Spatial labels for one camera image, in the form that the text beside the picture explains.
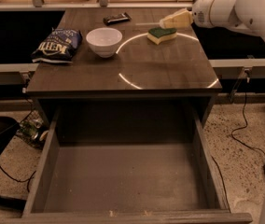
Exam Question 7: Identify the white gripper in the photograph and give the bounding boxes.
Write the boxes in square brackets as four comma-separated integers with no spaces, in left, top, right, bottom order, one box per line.
[160,0,216,29]

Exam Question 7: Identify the green and yellow sponge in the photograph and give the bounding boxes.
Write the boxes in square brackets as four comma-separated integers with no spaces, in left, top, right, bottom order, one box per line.
[147,27,177,45]

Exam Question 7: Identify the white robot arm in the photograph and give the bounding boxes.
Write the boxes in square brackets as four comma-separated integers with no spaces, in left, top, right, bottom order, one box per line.
[160,0,265,224]

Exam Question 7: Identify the grey wooden drawer cabinet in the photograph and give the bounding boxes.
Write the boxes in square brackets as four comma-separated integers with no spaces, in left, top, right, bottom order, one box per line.
[26,7,223,144]

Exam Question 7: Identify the open grey top drawer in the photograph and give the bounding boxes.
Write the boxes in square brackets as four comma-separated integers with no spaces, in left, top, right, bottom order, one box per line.
[0,105,254,224]

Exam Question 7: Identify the dark snack bar wrapper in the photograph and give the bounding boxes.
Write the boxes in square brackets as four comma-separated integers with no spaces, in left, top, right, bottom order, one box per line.
[103,12,132,26]

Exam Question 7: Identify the white ceramic bowl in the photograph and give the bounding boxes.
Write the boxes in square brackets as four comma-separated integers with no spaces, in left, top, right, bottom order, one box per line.
[86,27,122,58]

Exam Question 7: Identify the blue kettle chips bag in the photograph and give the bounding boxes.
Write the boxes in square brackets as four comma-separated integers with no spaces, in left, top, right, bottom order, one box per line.
[31,28,82,63]

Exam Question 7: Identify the green cans in basket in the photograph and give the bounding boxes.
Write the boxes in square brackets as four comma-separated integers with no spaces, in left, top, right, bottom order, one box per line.
[18,119,49,142]

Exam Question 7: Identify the black power adapter cable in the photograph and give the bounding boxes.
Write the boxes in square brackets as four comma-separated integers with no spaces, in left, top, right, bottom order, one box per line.
[230,91,265,183]

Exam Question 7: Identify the black floor cable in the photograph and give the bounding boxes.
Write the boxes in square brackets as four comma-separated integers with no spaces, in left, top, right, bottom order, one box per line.
[0,161,37,193]

